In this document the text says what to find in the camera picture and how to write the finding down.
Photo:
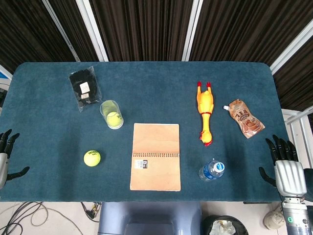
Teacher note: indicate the brown drink pouch white cap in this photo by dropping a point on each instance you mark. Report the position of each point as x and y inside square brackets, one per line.
[245, 120]

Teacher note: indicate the white metal rack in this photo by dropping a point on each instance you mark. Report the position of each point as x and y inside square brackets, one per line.
[299, 132]

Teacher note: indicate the thin grey frame post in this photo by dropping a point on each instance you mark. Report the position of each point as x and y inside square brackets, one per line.
[61, 30]

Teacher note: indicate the blue felt table cover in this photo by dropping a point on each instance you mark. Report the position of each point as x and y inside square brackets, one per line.
[156, 98]

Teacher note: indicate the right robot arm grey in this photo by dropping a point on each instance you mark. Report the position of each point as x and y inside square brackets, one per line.
[297, 215]

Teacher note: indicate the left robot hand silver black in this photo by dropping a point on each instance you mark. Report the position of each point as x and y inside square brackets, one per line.
[3, 164]

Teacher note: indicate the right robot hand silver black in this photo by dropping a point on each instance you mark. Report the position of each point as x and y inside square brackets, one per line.
[291, 176]

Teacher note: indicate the white frame post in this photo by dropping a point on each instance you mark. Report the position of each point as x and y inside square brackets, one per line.
[192, 29]
[92, 30]
[292, 45]

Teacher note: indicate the black trash bin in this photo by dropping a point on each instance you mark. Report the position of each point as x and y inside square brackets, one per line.
[223, 225]

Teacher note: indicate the white sneaker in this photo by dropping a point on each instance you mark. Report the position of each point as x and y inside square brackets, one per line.
[274, 218]

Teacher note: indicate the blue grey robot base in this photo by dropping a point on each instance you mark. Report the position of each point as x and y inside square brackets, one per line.
[150, 219]

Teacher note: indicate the yellow rubber chicken toy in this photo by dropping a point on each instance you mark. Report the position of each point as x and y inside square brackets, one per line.
[206, 107]

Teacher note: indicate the clear plastic cup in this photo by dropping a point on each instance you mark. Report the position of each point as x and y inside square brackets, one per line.
[110, 112]

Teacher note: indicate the brown spiral notebook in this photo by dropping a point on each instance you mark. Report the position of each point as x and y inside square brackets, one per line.
[156, 156]

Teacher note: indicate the yellow tennis ball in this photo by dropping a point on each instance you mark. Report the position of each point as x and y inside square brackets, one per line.
[114, 119]
[92, 158]

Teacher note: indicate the clear water bottle blue label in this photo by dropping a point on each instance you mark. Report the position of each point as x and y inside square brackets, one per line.
[211, 170]

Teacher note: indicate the black gloves in plastic bag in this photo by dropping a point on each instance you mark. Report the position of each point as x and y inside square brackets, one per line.
[84, 88]

